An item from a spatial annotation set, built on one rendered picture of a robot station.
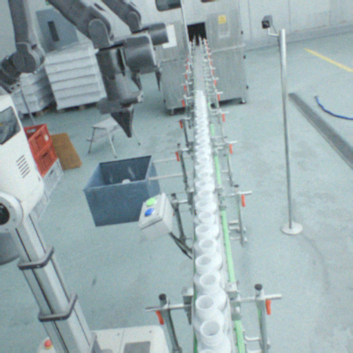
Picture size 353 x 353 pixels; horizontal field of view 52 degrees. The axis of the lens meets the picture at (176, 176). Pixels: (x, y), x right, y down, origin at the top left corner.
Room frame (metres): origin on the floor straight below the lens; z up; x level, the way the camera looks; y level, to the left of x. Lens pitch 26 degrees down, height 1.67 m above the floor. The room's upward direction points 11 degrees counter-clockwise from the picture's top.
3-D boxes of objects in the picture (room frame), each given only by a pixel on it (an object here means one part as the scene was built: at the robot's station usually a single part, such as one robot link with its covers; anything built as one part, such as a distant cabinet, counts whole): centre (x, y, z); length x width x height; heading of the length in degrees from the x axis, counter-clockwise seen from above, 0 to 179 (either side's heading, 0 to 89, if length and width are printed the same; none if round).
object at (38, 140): (3.93, 1.60, 0.55); 0.61 x 0.41 x 0.22; 175
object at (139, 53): (0.84, 0.05, 1.61); 0.12 x 0.09 x 0.12; 85
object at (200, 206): (0.85, -0.05, 1.08); 0.06 x 0.06 x 0.17
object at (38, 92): (8.40, 2.96, 0.50); 1.23 x 1.05 x 1.00; 171
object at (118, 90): (0.84, 0.09, 1.51); 0.10 x 0.07 x 0.07; 82
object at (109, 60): (0.84, 0.09, 1.57); 0.07 x 0.06 x 0.07; 85
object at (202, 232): (0.73, -0.04, 1.08); 0.06 x 0.06 x 0.17
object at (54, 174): (3.92, 1.60, 0.11); 0.61 x 0.41 x 0.22; 175
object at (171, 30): (5.72, -0.29, 1.22); 0.23 x 0.03 x 0.32; 82
